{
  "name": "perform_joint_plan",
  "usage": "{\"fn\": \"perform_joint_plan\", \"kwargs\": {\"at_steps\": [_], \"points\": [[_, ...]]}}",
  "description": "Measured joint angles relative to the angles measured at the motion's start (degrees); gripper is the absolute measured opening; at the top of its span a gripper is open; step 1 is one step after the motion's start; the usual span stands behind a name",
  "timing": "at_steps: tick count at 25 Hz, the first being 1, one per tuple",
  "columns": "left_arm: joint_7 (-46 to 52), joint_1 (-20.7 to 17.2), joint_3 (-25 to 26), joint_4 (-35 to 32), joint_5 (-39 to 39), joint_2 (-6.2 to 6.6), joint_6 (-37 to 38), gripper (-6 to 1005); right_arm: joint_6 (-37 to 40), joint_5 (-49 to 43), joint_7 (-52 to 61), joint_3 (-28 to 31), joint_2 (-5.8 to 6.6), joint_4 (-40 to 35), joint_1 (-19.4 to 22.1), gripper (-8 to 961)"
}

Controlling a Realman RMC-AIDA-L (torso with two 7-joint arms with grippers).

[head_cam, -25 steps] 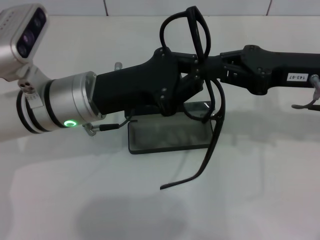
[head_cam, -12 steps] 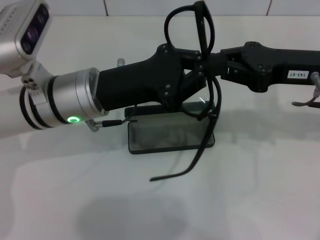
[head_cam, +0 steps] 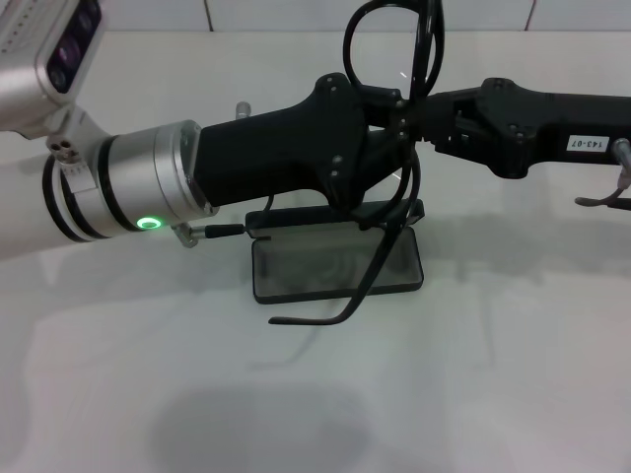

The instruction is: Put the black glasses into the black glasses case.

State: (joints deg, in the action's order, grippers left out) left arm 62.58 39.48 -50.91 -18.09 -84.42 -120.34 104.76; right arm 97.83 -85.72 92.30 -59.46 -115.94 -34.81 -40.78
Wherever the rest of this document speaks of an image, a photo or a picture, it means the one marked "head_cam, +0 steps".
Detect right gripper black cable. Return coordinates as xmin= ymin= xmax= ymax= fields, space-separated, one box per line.
xmin=574 ymin=137 xmax=631 ymax=211

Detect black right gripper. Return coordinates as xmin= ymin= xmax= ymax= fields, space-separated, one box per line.
xmin=418 ymin=77 xmax=631 ymax=180

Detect black round-lens glasses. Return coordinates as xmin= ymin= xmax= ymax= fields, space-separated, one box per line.
xmin=268 ymin=0 xmax=448 ymax=327

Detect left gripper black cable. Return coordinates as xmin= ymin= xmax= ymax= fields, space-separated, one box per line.
xmin=172 ymin=101 xmax=278 ymax=250

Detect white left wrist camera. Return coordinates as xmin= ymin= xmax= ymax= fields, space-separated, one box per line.
xmin=0 ymin=0 xmax=105 ymax=137

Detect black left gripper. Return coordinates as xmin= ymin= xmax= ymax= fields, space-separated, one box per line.
xmin=189 ymin=72 xmax=411 ymax=217

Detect black glasses case grey lining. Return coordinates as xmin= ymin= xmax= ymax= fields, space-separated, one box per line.
xmin=245 ymin=197 xmax=426 ymax=305

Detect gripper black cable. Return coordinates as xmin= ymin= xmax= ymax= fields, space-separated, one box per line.
xmin=172 ymin=101 xmax=278 ymax=250
xmin=574 ymin=137 xmax=631 ymax=211

